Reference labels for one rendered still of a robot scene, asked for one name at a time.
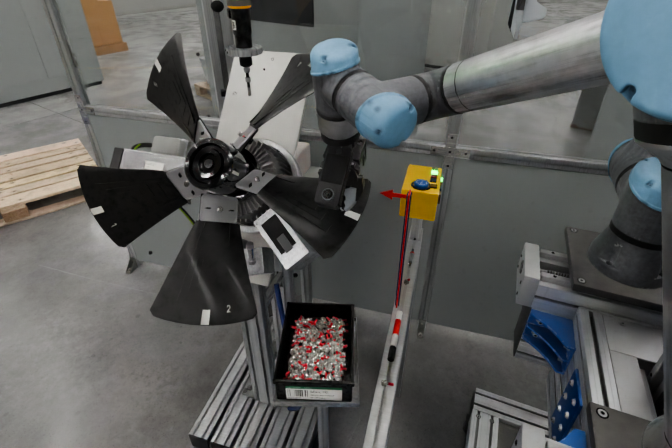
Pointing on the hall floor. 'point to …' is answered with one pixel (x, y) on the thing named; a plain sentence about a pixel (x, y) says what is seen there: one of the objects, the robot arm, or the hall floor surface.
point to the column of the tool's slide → (214, 22)
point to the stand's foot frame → (250, 415)
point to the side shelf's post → (306, 284)
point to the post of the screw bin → (323, 427)
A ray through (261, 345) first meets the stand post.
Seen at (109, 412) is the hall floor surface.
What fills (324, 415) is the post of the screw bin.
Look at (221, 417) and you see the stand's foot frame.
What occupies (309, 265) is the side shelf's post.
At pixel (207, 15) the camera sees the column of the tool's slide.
